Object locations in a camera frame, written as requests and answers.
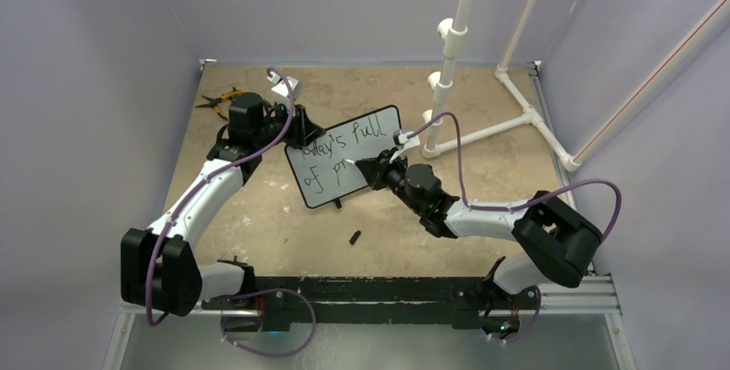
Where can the black framed whiteboard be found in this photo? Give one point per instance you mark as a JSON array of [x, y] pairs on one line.
[[321, 170]]

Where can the black marker cap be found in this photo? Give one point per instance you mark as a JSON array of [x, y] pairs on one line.
[[355, 237]]

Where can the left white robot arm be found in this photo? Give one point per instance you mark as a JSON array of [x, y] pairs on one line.
[[158, 267]]

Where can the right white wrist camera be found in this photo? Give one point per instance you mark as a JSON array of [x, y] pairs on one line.
[[405, 143]]

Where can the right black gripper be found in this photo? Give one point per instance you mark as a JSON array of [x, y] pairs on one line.
[[377, 168]]

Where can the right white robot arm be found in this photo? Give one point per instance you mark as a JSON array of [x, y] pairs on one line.
[[558, 243]]

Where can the aluminium extrusion frame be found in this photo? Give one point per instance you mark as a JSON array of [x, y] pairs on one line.
[[596, 302]]

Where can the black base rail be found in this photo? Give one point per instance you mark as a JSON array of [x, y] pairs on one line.
[[459, 302]]

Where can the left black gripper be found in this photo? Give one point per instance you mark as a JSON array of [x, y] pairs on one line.
[[304, 132]]

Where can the yellow black pliers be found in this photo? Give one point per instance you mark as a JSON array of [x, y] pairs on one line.
[[215, 102]]

